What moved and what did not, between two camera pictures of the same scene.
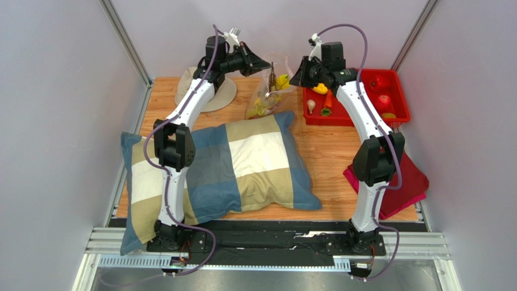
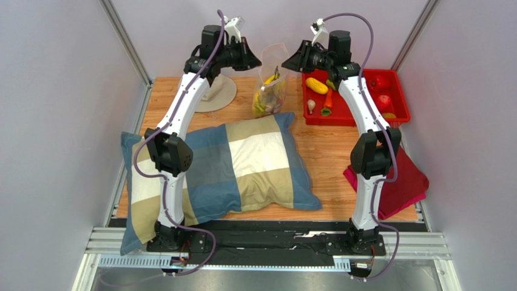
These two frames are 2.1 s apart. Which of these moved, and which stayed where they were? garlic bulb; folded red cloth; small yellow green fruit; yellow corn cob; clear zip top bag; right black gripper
Moved: right black gripper; clear zip top bag
Stayed: yellow corn cob; small yellow green fruit; folded red cloth; garlic bulb
